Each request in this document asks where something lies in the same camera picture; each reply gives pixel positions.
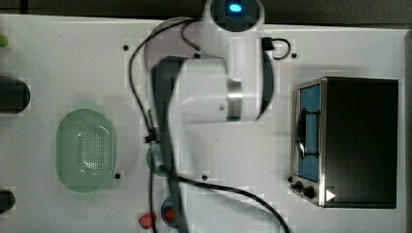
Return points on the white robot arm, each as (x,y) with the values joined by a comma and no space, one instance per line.
(231,81)

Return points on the green oval strainer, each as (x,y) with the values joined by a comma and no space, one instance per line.
(85,150)

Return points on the green mug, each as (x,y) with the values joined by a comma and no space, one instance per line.
(155,160)

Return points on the grey round plate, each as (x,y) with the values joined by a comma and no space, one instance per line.
(178,36)

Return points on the red toy in blue cup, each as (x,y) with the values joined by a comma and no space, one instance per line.
(168,215)

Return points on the red strawberry toy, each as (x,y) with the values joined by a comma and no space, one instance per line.
(147,220)

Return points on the silver toaster oven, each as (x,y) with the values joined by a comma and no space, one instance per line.
(345,142)

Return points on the black utensil holder cup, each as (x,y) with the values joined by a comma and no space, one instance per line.
(14,95)

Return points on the dark grey cup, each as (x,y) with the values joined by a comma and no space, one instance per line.
(7,201)

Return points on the small green object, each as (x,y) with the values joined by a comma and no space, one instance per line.
(4,42)

